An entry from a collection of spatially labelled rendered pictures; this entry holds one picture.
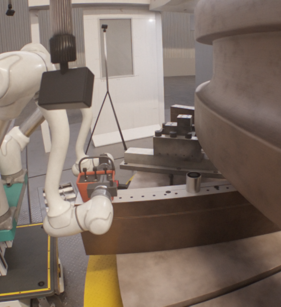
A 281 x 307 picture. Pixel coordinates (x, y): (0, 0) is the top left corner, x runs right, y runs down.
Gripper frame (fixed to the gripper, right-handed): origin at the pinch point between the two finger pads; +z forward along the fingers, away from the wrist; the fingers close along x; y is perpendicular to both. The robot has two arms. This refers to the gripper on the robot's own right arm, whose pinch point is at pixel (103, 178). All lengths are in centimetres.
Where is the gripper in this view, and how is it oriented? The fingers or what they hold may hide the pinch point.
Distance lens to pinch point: 124.6
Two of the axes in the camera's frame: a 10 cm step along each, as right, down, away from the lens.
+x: -9.9, 0.7, -0.8
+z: -1.0, -3.7, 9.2
